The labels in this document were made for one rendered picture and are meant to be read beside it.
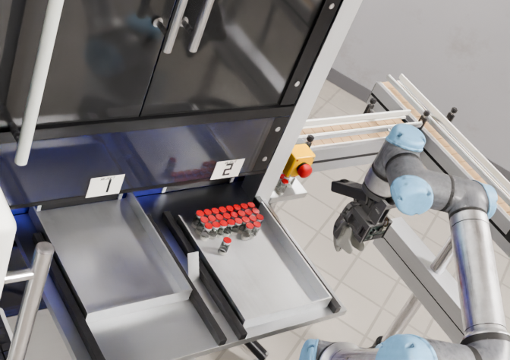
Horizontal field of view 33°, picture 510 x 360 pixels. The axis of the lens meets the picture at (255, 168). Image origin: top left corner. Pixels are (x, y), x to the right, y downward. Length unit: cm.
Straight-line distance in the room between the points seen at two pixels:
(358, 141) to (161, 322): 100
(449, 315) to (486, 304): 133
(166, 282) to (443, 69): 284
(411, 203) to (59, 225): 84
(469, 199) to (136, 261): 79
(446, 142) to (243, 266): 101
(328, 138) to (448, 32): 201
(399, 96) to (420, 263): 57
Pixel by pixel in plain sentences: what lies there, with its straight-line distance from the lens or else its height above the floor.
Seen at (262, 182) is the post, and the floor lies 95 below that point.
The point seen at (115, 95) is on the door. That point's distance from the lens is 181.
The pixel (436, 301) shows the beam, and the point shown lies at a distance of 296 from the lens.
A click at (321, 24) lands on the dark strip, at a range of 199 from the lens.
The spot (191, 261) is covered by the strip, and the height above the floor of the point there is 92.
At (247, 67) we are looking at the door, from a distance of 195.
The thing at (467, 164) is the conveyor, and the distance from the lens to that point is 282.
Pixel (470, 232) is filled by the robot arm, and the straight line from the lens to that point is 168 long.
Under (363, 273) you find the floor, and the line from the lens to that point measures 367.
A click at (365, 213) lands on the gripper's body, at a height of 123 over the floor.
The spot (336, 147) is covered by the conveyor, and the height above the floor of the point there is 93.
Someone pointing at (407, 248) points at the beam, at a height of 54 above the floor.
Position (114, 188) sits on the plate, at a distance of 200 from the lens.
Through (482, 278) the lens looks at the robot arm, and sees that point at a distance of 163.
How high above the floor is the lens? 231
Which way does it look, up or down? 36 degrees down
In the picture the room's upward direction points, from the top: 24 degrees clockwise
